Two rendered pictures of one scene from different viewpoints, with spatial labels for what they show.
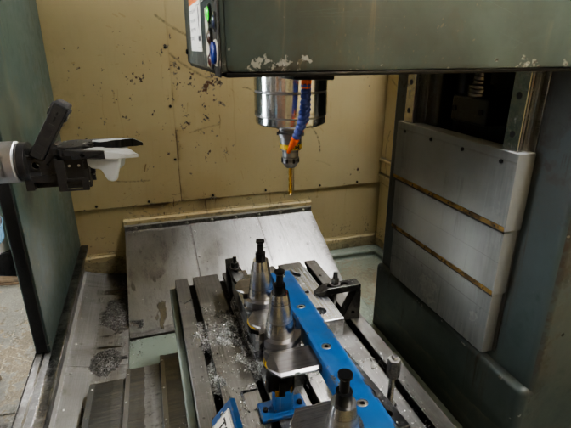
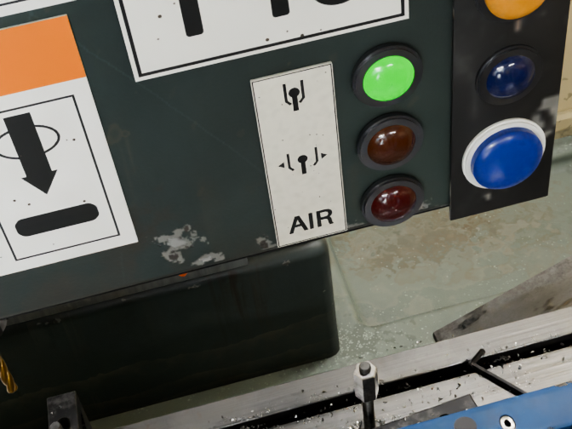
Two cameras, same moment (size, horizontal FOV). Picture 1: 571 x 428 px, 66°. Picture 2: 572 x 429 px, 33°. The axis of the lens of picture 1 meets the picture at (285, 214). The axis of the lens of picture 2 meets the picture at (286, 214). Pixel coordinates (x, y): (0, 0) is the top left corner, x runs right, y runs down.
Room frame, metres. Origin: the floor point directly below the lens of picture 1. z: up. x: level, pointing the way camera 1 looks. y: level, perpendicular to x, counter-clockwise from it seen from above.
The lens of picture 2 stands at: (0.69, 0.40, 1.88)
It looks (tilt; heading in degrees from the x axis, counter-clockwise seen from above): 44 degrees down; 280
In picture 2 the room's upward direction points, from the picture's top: 9 degrees counter-clockwise
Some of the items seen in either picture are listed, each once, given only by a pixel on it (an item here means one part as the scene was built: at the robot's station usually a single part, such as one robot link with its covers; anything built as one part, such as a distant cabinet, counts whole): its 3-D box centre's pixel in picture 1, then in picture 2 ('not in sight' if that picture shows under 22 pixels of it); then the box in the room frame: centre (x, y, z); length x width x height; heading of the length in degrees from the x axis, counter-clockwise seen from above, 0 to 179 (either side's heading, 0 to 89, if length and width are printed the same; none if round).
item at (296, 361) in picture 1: (291, 362); not in sight; (0.50, -0.01, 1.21); 0.07 x 0.05 x 0.01; 108
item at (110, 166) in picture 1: (111, 165); not in sight; (0.77, 0.31, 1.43); 0.09 x 0.03 x 0.06; 78
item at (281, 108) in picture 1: (291, 95); not in sight; (1.00, -0.01, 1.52); 0.16 x 0.16 x 0.12
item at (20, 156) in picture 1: (59, 164); not in sight; (0.79, 0.42, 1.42); 0.12 x 0.08 x 0.09; 103
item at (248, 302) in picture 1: (261, 301); not in sight; (0.66, 0.04, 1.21); 0.06 x 0.06 x 0.03
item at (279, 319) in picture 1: (279, 312); not in sight; (0.55, 0.01, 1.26); 0.04 x 0.04 x 0.07
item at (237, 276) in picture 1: (234, 277); not in sight; (1.17, 0.15, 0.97); 0.13 x 0.03 x 0.15; 18
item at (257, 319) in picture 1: (269, 318); not in sight; (0.61, 0.03, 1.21); 0.07 x 0.05 x 0.01; 108
